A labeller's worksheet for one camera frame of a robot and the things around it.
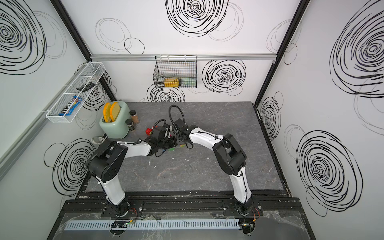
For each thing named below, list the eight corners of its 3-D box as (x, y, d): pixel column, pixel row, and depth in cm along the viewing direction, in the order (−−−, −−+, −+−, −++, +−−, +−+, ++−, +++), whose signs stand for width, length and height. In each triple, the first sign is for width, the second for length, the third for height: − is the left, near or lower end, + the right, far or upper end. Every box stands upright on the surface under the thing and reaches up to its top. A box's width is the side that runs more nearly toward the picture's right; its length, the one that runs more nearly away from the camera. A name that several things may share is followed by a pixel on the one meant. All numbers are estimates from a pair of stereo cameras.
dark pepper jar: (130, 132, 105) (125, 124, 97) (129, 128, 108) (124, 119, 100) (135, 131, 106) (131, 122, 98) (134, 126, 109) (130, 118, 101)
